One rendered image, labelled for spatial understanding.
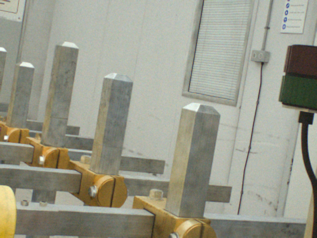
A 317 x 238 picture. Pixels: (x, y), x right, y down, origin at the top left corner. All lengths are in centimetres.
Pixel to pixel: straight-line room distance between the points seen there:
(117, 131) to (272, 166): 393
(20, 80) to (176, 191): 74
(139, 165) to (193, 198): 58
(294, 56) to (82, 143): 108
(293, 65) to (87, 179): 54
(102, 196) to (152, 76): 568
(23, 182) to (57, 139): 24
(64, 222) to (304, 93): 35
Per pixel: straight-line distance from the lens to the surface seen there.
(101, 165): 101
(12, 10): 305
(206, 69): 586
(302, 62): 55
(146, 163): 138
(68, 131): 183
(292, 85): 55
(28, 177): 102
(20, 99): 148
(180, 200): 79
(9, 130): 147
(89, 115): 798
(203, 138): 79
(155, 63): 662
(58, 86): 123
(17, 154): 127
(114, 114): 100
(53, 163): 122
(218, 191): 117
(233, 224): 89
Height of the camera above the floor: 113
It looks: 3 degrees down
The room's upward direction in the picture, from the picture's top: 9 degrees clockwise
